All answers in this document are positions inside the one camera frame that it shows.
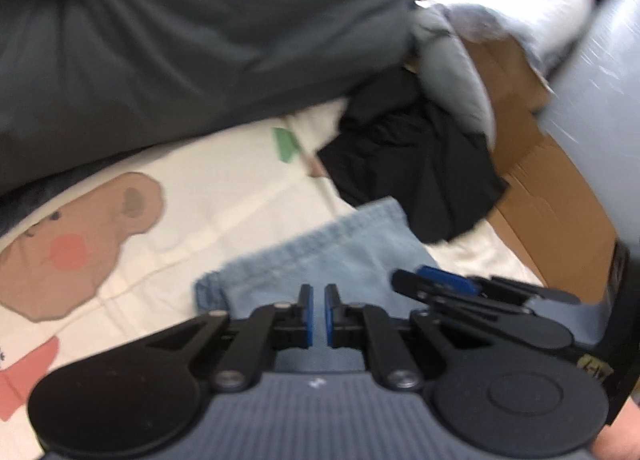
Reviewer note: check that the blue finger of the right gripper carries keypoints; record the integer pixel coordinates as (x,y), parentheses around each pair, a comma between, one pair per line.
(448,280)

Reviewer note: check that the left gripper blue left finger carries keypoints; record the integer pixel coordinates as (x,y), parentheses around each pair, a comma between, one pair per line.
(303,325)

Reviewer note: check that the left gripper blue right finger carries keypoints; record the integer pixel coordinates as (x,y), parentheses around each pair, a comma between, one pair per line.
(337,322)

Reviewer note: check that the light blue denim jeans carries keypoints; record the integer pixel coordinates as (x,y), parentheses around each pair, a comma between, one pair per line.
(358,252)

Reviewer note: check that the person right hand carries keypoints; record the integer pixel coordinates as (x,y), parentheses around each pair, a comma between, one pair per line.
(621,439)

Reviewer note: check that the flattened brown cardboard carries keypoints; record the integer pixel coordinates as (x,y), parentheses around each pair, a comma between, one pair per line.
(549,216)

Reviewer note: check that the black garment pile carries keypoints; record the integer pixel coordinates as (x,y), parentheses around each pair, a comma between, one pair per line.
(394,142)

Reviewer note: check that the cream bear print bedsheet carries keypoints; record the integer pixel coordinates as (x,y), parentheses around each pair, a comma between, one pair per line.
(116,256)

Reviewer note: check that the grey plush toy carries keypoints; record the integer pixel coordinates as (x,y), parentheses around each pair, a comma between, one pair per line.
(448,75)

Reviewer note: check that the dark grey duvet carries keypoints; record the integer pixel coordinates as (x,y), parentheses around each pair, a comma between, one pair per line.
(83,80)

